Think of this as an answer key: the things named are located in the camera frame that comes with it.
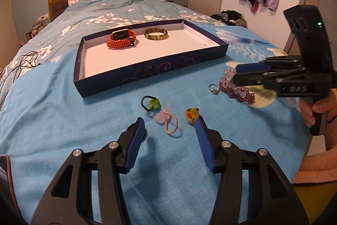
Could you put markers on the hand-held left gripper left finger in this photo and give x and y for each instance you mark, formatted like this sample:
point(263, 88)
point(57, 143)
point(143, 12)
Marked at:
point(135, 142)

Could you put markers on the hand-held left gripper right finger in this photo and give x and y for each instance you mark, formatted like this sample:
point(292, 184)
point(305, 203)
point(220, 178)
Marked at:
point(205, 143)

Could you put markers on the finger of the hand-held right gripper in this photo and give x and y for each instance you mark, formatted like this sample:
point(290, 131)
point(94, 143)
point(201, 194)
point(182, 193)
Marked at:
point(252, 79)
point(252, 68)

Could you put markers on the navy cardboard box tray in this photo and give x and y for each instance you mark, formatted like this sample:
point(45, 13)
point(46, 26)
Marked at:
point(158, 49)

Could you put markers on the person's right hand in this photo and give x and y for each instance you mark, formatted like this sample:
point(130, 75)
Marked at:
point(322, 107)

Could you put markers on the dark clothes pile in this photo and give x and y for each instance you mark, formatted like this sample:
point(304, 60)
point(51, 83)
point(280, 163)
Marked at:
point(231, 18)

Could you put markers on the turquoise blanket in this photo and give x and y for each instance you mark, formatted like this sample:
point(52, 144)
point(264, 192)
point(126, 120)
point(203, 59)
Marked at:
point(79, 119)

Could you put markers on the orange smartwatch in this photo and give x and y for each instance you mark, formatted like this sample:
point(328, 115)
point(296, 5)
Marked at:
point(119, 39)

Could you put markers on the tortoiseshell bangle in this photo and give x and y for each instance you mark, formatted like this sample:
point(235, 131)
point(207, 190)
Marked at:
point(147, 36)

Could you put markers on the mustard yellow cloth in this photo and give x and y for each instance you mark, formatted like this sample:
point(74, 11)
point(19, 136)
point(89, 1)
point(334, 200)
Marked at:
point(316, 204)

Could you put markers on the blue floral duvet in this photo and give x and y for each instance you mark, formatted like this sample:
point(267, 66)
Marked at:
point(105, 11)

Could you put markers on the brown edged phone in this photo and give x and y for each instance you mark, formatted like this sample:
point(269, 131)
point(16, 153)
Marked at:
point(5, 175)

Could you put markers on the nightstand clutter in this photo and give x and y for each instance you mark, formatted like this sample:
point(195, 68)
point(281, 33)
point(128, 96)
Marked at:
point(35, 31)

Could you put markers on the white wall socket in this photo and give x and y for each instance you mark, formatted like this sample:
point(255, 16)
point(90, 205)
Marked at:
point(43, 17)

